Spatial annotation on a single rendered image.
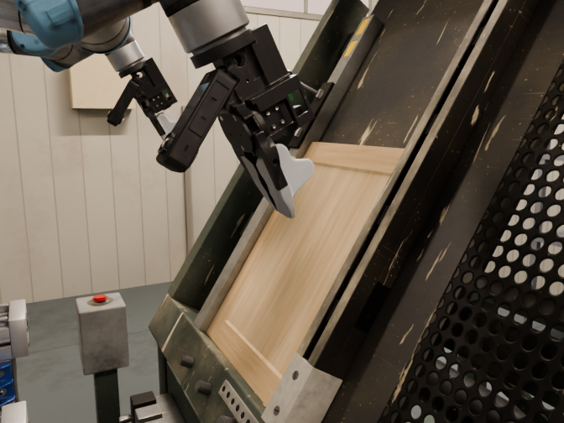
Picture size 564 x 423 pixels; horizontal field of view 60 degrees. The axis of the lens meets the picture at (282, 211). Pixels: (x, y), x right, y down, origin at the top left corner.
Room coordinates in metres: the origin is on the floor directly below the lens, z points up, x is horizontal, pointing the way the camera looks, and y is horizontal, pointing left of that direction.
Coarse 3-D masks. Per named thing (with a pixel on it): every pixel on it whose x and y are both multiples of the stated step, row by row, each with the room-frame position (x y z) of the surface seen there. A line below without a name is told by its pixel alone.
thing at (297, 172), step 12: (276, 144) 0.55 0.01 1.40; (288, 156) 0.55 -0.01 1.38; (264, 168) 0.53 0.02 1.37; (288, 168) 0.55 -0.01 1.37; (300, 168) 0.56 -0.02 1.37; (312, 168) 0.57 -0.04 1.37; (288, 180) 0.55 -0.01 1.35; (300, 180) 0.56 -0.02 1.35; (276, 192) 0.54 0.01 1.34; (288, 192) 0.55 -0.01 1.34; (276, 204) 0.56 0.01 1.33; (288, 204) 0.55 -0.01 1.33; (288, 216) 0.57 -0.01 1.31
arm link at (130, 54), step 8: (120, 48) 1.11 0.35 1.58; (128, 48) 1.12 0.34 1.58; (136, 48) 1.14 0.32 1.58; (112, 56) 1.12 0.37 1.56; (120, 56) 1.12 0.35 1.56; (128, 56) 1.12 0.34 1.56; (136, 56) 1.13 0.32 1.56; (112, 64) 1.13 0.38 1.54; (120, 64) 1.12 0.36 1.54; (128, 64) 1.12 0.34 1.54
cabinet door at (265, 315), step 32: (320, 160) 1.21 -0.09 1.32; (352, 160) 1.10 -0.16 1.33; (384, 160) 1.00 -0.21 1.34; (320, 192) 1.13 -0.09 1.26; (352, 192) 1.03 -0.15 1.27; (288, 224) 1.16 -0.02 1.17; (320, 224) 1.06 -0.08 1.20; (352, 224) 0.97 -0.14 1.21; (256, 256) 1.19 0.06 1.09; (288, 256) 1.08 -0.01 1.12; (320, 256) 0.99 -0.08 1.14; (256, 288) 1.11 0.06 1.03; (288, 288) 1.01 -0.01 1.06; (320, 288) 0.93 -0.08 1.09; (224, 320) 1.13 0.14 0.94; (256, 320) 1.03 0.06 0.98; (288, 320) 0.95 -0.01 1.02; (224, 352) 1.05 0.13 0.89; (256, 352) 0.96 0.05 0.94; (288, 352) 0.89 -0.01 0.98; (256, 384) 0.90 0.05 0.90
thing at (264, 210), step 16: (368, 16) 1.41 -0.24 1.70; (368, 32) 1.38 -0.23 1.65; (368, 48) 1.38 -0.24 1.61; (352, 64) 1.36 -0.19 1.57; (336, 80) 1.34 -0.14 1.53; (336, 96) 1.34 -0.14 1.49; (320, 112) 1.32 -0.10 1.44; (320, 128) 1.32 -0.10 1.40; (304, 144) 1.29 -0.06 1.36; (272, 208) 1.25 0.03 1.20; (256, 224) 1.24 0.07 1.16; (240, 240) 1.26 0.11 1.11; (256, 240) 1.23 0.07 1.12; (240, 256) 1.21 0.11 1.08; (224, 272) 1.23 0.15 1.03; (224, 288) 1.19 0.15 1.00; (208, 304) 1.20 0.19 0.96; (208, 320) 1.17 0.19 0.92
